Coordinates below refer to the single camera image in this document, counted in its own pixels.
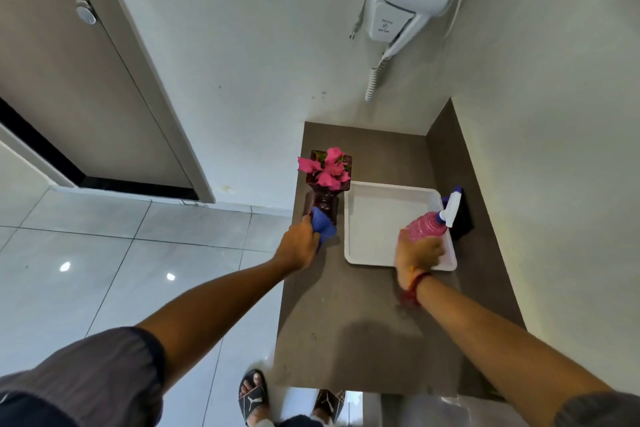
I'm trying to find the dark glass vase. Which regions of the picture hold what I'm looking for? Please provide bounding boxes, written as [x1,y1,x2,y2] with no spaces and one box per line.
[302,150,353,228]

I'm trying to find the red thread bracelet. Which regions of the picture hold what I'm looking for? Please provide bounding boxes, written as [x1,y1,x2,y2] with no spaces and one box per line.
[400,269,435,308]

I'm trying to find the person's left forearm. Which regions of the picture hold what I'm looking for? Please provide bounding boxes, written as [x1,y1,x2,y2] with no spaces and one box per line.
[136,252,297,392]

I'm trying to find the white coiled cable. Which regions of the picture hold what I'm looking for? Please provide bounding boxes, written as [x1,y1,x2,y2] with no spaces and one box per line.
[364,54,392,101]

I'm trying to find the person's right forearm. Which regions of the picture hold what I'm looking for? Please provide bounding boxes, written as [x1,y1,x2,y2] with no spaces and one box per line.
[414,272,614,427]

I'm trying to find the white rectangular tray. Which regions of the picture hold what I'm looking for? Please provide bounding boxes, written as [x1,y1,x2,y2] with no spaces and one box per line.
[343,180,458,272]

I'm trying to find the grey shirt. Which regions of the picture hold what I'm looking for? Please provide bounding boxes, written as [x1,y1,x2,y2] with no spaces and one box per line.
[0,326,640,427]

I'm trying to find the pink flowers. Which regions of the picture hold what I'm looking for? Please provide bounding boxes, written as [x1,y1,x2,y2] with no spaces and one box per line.
[297,147,352,191]

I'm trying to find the black right sandal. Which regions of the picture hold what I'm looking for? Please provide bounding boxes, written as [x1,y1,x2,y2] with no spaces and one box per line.
[312,389,346,425]

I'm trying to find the black box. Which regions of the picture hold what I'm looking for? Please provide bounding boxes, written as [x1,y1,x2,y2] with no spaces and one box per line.
[441,186,475,241]

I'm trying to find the beige door frame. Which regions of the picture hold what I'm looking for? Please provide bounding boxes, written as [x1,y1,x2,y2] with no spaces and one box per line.
[56,0,216,204]

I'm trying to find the person's left hand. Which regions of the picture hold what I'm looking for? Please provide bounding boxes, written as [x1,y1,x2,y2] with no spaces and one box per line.
[274,216,321,273]

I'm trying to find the black sandal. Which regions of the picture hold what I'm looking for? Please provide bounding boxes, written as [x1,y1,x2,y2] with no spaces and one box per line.
[312,389,346,425]
[238,369,271,427]

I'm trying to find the pink spray bottle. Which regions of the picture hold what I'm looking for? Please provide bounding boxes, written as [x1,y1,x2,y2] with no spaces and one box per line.
[406,185,463,243]

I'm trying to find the black left sandal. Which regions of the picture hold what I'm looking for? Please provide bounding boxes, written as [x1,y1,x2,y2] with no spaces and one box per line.
[238,369,271,427]

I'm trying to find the beige door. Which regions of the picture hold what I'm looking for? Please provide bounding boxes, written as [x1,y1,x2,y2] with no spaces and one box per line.
[0,0,197,190]

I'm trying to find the blue cleaning cloth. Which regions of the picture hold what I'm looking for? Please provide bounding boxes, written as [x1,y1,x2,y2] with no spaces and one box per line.
[310,206,339,249]

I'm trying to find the round silver door lock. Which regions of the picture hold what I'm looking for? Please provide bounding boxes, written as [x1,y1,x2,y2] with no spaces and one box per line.
[74,0,99,26]

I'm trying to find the dark trousers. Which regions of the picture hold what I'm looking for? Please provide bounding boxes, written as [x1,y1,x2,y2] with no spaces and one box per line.
[274,415,327,427]

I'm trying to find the person's right hand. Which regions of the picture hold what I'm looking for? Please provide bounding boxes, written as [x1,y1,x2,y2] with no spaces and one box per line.
[394,228,446,291]

